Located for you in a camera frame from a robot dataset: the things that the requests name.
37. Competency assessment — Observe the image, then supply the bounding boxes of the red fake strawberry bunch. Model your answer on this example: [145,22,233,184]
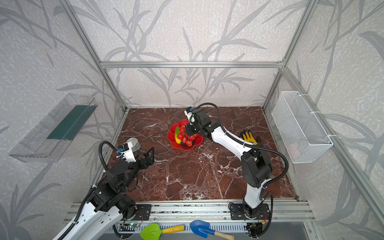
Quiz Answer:
[179,126,198,147]

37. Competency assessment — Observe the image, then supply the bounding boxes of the yellow orange fake squash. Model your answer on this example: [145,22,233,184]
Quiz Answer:
[175,136,182,144]

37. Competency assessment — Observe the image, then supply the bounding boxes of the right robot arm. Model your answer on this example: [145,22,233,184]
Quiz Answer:
[184,103,289,220]

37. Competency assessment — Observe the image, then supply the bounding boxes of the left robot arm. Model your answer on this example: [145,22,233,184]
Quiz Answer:
[55,141,155,240]

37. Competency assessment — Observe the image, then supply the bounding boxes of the red flower-shaped fruit bowl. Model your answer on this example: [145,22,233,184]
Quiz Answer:
[167,120,203,151]

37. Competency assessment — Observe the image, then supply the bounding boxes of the silver tin can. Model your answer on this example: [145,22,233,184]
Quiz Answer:
[126,138,141,152]

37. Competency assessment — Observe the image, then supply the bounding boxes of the yellow black work glove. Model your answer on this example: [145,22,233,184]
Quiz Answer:
[240,131,258,145]

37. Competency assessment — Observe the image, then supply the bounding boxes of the green toy shovel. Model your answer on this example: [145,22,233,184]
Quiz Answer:
[140,224,185,240]

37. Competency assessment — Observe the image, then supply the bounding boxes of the blue toy shovel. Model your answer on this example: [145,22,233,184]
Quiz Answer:
[190,220,235,240]

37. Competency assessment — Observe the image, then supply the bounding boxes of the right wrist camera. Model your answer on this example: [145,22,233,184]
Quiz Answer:
[184,107,195,125]

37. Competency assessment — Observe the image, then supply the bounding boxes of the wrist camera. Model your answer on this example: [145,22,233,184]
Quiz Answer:
[117,142,136,163]
[184,107,195,125]

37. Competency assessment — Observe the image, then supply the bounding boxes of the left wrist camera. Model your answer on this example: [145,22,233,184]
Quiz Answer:
[117,142,136,163]

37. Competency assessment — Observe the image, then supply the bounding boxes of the clear plastic wall bin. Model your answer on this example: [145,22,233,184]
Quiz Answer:
[9,94,98,163]

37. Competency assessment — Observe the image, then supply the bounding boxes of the white wire mesh basket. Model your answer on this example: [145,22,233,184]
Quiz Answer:
[272,91,333,164]

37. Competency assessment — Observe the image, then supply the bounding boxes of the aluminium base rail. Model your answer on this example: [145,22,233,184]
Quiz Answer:
[62,200,316,224]

